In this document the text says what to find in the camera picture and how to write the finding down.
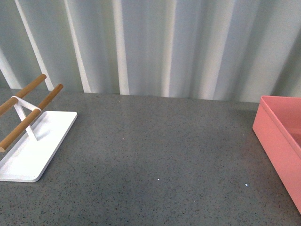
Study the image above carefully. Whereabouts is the white towel rack stand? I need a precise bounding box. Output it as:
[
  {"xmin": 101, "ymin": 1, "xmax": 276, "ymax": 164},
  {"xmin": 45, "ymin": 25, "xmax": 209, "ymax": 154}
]
[{"xmin": 0, "ymin": 74, "xmax": 78, "ymax": 183}]

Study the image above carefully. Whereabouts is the pink plastic box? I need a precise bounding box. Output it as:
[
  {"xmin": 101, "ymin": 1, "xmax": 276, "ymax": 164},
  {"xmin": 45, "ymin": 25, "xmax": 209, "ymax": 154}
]
[{"xmin": 253, "ymin": 96, "xmax": 301, "ymax": 209}]

